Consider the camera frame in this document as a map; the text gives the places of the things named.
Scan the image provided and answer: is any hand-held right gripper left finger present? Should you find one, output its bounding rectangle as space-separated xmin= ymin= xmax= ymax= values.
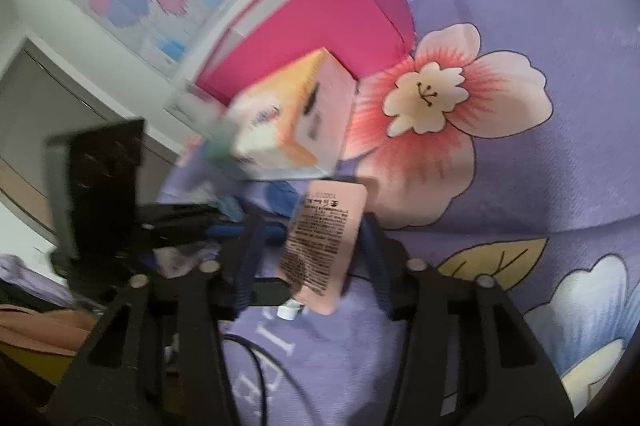
xmin=45 ymin=211 xmax=268 ymax=426

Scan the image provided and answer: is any grey cabinet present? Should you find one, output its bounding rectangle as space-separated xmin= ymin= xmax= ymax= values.
xmin=0 ymin=33 xmax=191 ymax=247

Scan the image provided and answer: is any pink white printed packet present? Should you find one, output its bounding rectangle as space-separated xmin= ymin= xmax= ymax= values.
xmin=152 ymin=243 xmax=223 ymax=279

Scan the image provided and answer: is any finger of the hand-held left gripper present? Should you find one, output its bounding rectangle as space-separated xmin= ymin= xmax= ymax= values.
xmin=141 ymin=203 xmax=241 ymax=225
xmin=144 ymin=224 xmax=288 ymax=251

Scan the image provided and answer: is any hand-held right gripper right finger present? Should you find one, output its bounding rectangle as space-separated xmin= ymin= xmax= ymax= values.
xmin=360 ymin=213 xmax=573 ymax=426

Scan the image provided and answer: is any pink cardboard box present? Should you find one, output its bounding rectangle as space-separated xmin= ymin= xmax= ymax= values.
xmin=195 ymin=0 xmax=418 ymax=104

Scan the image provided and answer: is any pastel tissue pack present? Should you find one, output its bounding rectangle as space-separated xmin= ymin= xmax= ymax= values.
xmin=220 ymin=48 xmax=358 ymax=182

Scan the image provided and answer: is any purple floral bedsheet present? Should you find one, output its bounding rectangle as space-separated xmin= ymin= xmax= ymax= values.
xmin=160 ymin=0 xmax=640 ymax=426

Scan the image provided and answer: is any pink cloth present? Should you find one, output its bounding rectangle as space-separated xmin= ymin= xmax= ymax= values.
xmin=0 ymin=303 xmax=101 ymax=353

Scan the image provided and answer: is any peach cosmetic tube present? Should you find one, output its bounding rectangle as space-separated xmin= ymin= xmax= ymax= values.
xmin=277 ymin=180 xmax=367 ymax=322

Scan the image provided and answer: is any black cable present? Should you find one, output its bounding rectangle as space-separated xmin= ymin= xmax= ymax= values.
xmin=220 ymin=333 xmax=301 ymax=426

